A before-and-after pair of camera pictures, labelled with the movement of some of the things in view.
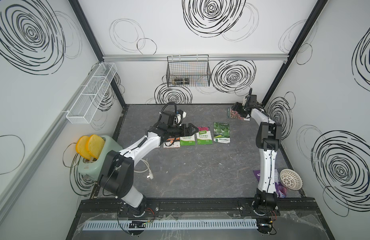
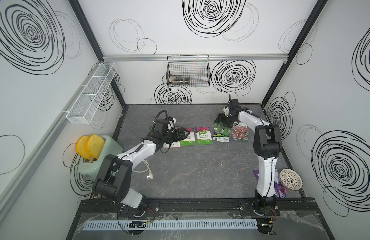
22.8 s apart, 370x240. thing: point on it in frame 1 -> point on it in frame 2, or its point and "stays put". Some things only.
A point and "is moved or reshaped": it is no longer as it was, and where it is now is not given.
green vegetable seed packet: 221,132 stays put
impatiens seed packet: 203,136 stays put
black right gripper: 239,107 -> 222,118
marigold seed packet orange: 172,142 stays put
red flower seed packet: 232,114 is moved or reshaped
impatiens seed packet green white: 187,140 stays put
